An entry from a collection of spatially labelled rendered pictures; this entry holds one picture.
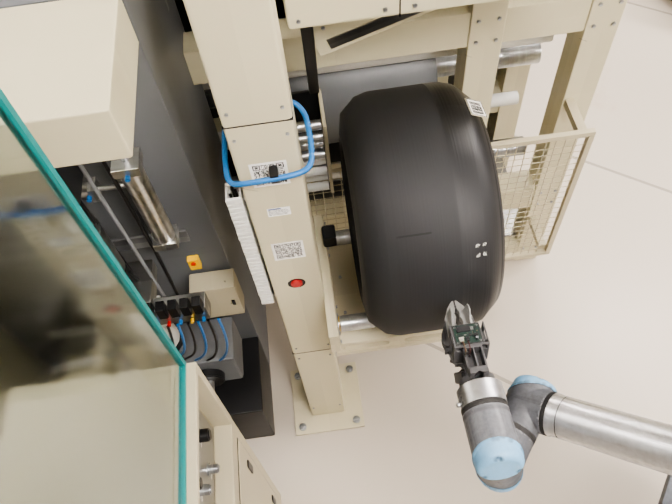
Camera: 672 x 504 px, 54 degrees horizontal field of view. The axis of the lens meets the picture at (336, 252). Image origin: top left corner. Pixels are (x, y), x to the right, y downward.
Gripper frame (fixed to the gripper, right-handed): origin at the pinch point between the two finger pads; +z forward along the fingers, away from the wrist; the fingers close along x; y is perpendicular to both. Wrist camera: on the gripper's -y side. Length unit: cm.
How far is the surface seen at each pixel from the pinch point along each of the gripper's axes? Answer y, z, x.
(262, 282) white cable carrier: -14, 25, 43
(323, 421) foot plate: -120, 34, 37
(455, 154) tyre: 26.3, 19.9, -3.3
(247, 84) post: 53, 16, 35
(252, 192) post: 24.1, 19.4, 39.1
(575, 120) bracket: -17, 72, -55
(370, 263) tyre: 10.6, 7.2, 16.9
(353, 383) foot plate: -118, 48, 24
